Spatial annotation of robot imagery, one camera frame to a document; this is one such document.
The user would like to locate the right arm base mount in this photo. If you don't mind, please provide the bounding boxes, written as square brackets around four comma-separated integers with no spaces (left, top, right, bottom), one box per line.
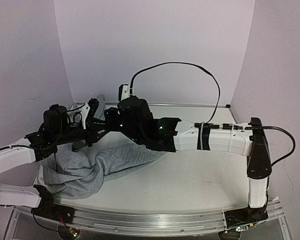
[224,206,268,230]

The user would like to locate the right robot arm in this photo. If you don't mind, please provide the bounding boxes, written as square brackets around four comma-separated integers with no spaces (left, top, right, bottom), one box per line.
[104,96,272,209]

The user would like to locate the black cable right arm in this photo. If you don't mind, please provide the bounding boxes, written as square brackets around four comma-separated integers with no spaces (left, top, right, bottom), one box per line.
[130,62,296,167]

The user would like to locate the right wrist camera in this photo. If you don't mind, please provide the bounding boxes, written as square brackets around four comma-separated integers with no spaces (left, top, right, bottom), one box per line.
[118,84,134,102]

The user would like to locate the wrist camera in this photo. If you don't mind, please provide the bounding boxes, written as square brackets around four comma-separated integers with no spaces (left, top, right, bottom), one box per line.
[80,98,99,130]
[118,84,134,102]

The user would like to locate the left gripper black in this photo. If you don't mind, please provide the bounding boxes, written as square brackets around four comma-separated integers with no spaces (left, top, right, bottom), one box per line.
[53,117,108,147]

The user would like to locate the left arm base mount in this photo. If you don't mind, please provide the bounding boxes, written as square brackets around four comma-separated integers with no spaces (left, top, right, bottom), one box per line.
[31,184,75,226]

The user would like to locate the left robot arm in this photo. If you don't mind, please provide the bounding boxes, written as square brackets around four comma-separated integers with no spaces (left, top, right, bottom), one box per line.
[0,98,105,219]

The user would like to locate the grey hoodie sweatshirt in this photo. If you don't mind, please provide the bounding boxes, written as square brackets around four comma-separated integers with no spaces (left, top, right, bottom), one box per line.
[37,93,166,200]

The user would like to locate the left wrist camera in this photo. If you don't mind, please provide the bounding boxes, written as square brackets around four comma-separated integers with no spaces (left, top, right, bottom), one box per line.
[80,98,99,130]

